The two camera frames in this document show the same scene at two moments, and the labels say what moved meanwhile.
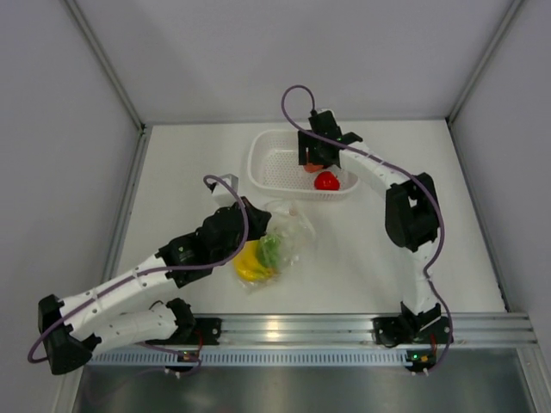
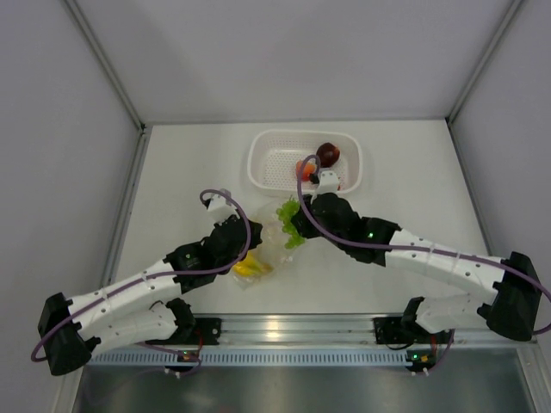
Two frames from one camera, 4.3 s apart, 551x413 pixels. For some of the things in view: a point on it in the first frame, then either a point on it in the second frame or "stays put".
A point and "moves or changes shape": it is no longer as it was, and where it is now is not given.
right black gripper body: x=314 y=152 → x=308 y=231
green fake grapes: x=269 y=249 → x=285 y=212
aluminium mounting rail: x=357 y=329 stays put
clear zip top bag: x=263 y=261 moves or changes shape
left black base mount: x=207 y=331 stays put
